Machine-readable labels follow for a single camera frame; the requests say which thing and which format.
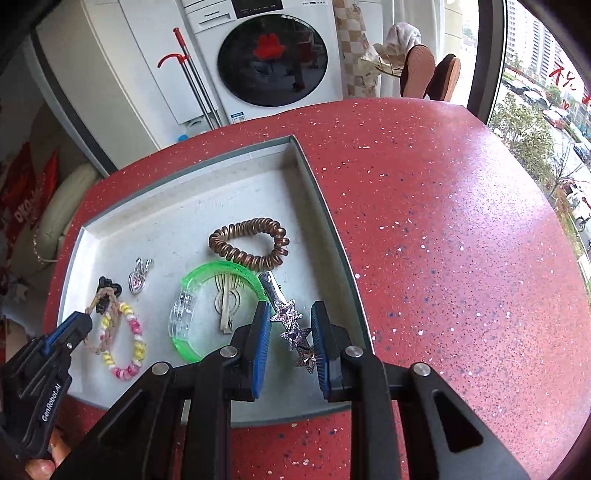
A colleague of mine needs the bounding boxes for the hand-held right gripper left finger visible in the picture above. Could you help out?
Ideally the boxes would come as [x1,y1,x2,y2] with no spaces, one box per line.
[69,301,273,480]

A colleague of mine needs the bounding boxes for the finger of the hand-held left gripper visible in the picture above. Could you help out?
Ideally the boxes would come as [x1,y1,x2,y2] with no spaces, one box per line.
[42,318,81,352]
[55,311,94,365]

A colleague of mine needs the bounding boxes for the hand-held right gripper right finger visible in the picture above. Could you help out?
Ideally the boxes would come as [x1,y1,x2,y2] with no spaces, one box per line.
[310,301,532,480]

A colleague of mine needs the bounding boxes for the brown braided bracelet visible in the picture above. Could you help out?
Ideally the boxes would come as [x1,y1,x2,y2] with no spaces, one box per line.
[83,286,123,357]

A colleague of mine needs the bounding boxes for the silver star hair clip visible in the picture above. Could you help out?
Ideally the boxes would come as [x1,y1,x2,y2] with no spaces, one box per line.
[257,271,319,370]

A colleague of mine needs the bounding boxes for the black claw hair clip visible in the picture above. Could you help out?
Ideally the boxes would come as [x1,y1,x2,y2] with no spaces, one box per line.
[97,276,123,298]

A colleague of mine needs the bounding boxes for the beige metal hair clip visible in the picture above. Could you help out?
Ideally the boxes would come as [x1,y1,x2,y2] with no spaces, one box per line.
[215,272,245,334]

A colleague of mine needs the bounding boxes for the pink yellow bead bracelet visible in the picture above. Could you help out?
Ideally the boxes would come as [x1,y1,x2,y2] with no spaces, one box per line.
[99,301,147,381]

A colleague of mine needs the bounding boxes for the silver heart charm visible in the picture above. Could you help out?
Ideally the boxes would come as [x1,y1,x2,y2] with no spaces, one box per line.
[128,257,154,295]

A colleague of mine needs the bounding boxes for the green transparent bangle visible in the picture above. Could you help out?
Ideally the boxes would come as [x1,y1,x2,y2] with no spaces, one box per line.
[168,261,269,363]

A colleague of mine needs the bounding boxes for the brown spiral hair tie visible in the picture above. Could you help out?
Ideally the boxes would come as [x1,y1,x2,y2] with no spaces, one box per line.
[209,217,291,272]

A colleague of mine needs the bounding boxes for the grey shallow tray box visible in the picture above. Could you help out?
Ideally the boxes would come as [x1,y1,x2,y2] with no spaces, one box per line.
[55,135,375,428]

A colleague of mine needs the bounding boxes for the person's left hand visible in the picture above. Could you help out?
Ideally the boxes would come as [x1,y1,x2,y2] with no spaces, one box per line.
[25,427,70,480]

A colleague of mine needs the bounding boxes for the cream leather sofa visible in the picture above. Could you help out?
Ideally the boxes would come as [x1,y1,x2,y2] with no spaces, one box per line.
[9,161,100,287]

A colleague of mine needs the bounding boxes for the red printed blanket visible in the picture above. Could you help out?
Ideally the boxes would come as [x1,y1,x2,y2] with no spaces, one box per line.
[0,143,58,241]

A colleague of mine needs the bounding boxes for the white tall cabinet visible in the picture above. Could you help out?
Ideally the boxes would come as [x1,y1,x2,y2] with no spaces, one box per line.
[34,0,218,176]

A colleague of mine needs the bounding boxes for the white washing machine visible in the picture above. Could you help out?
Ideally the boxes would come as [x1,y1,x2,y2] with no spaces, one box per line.
[178,0,345,125]

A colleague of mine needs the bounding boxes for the checkered board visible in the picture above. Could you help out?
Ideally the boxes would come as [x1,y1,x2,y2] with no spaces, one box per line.
[332,0,384,99]

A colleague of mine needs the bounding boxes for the brown slipper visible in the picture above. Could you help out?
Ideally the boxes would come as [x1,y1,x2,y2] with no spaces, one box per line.
[425,54,461,102]
[399,45,437,99]

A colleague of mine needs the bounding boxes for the white cloth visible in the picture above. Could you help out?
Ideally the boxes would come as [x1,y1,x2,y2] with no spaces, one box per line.
[385,21,422,56]

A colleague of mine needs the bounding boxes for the red handled mop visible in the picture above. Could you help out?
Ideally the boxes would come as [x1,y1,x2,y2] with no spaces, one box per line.
[157,28,222,132]

